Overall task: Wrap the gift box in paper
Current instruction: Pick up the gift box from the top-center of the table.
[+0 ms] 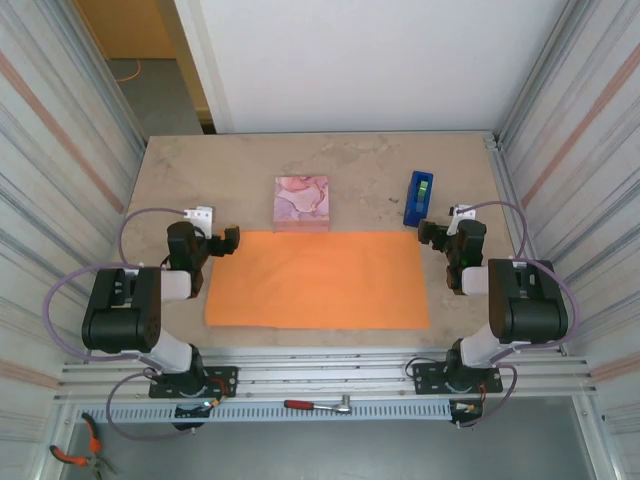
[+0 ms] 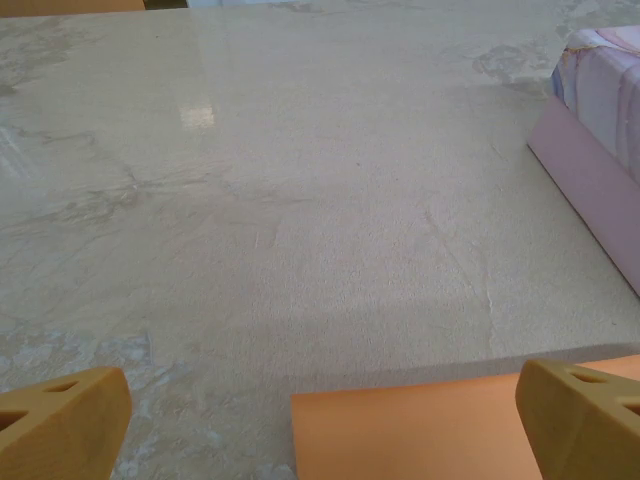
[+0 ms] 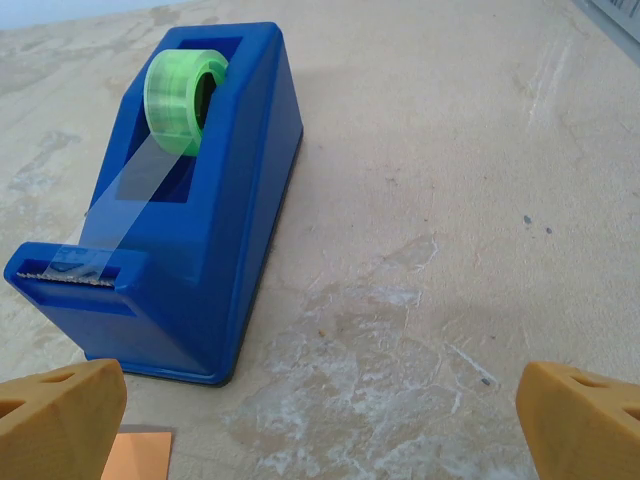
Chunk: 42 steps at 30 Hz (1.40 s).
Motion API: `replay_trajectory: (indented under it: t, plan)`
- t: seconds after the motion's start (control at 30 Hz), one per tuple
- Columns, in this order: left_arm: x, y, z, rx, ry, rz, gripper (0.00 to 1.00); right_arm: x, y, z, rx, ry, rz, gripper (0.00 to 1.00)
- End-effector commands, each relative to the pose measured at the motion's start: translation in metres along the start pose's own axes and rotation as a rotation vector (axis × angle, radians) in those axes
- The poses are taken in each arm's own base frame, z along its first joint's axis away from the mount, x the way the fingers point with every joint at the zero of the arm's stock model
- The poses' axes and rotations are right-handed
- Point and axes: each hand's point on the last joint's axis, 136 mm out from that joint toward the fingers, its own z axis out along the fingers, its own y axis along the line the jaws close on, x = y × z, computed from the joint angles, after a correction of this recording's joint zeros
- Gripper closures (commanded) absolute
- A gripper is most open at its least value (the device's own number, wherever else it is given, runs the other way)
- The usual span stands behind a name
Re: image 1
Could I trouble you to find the blue tape dispenser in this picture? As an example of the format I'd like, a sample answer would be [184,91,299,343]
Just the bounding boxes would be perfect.
[402,170,435,229]

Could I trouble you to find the pink marbled gift box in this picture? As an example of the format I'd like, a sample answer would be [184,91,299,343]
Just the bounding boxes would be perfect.
[272,174,332,234]

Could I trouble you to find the red-handled ratchet wrench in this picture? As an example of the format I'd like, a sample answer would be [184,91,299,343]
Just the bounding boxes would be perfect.
[283,394,353,414]

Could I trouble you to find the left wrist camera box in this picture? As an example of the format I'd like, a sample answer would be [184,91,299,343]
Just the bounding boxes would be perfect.
[182,205,215,236]

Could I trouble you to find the right base power wires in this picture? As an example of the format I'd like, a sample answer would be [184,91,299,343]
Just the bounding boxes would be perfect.
[449,384,489,417]

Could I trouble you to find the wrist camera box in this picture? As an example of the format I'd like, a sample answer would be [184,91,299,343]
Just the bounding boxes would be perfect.
[182,205,215,236]
[448,203,476,236]

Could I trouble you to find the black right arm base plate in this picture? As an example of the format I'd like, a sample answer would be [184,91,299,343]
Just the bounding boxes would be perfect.
[412,360,504,396]

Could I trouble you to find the orange floor cable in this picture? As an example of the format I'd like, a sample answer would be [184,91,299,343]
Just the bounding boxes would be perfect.
[115,58,144,84]

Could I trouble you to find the aluminium mounting rails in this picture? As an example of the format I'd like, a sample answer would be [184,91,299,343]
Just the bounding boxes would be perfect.
[53,347,600,404]

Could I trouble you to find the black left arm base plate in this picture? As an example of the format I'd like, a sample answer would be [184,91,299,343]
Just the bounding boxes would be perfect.
[148,365,239,400]

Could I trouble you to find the white door frame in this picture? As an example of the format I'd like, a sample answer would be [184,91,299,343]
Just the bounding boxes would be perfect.
[172,0,235,135]

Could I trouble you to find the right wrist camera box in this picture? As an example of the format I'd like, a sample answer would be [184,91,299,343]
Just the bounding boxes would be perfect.
[448,203,476,236]

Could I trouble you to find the left base power wires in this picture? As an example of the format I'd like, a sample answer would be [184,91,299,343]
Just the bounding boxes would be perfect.
[205,377,237,409]

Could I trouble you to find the orange-handled pliers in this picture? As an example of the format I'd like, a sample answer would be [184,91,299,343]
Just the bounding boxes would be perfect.
[48,412,119,476]

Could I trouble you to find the aluminium side extrusion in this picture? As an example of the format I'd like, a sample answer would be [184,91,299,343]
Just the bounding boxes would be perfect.
[483,130,569,357]

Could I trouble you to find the base power wires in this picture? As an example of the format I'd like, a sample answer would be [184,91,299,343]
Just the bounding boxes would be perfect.
[449,384,489,417]
[205,377,237,409]

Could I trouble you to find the orange wrapping paper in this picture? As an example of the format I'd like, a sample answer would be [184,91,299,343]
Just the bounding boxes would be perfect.
[203,229,431,331]

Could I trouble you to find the white slotted cable duct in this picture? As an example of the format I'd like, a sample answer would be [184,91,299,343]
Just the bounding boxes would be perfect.
[74,399,454,424]

